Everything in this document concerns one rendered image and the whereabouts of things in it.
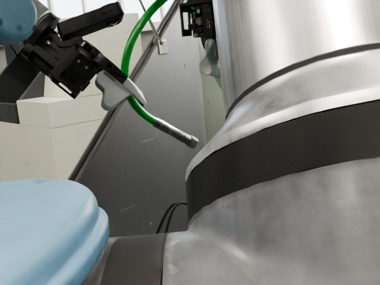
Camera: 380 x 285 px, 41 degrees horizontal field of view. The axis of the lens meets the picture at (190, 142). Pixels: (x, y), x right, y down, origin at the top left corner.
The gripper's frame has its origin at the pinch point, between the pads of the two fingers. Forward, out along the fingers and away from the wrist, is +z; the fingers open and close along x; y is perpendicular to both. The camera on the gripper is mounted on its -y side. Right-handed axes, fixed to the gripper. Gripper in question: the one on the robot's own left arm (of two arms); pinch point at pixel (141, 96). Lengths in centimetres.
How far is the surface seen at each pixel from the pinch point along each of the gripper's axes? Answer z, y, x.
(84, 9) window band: -109, -149, -538
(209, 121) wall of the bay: 18.5, -14.5, -39.1
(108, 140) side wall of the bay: 1.0, 7.4, -20.7
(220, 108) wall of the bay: 18.1, -17.9, -35.3
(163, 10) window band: -31, -184, -455
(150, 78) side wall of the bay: -0.4, -10.2, -26.5
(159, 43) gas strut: -3.7, -17.9, -26.5
